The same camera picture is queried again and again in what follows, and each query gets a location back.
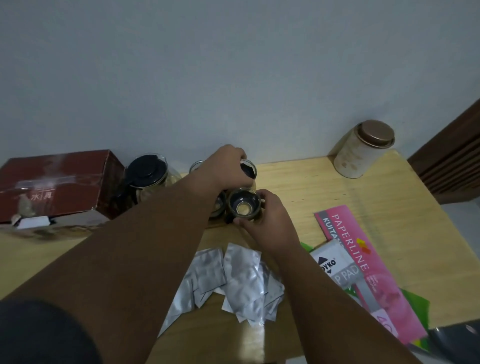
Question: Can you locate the person's right hand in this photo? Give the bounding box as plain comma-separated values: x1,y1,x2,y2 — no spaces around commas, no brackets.
233,188,301,260

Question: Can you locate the glass teapot with black lid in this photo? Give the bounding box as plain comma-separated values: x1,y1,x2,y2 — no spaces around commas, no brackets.
112,152,183,219

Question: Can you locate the dark wooden slatted furniture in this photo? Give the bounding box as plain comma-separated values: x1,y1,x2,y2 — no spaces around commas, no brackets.
407,98,480,205

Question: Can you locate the person's left forearm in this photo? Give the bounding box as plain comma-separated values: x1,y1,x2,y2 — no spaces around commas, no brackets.
7,172,223,364

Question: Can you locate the person's right forearm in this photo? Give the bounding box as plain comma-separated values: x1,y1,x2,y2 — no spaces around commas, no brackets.
275,244,424,364

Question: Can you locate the black sleeve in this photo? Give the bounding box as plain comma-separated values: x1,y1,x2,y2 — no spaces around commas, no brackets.
0,298,103,364

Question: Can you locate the white paper scrap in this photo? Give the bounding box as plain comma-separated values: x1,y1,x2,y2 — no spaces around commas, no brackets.
10,214,52,230

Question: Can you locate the white stamp pad box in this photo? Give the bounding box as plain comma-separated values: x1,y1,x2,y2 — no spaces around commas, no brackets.
309,239,367,290

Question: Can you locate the white tin with copper lid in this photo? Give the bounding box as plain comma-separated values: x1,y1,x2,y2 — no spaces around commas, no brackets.
332,119,396,179

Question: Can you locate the pink receipt book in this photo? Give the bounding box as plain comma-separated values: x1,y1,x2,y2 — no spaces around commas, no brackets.
314,205,428,346

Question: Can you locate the pile of silver foil sachets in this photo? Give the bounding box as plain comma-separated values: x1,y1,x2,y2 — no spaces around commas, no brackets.
157,242,286,338

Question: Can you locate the red cardboard box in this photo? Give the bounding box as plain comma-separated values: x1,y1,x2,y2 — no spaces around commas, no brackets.
0,149,127,230

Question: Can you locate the dark grey object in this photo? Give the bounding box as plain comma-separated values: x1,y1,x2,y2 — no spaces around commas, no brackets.
408,324,480,364

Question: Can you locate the person's left hand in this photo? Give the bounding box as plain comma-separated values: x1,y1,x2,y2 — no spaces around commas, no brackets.
191,144,249,193

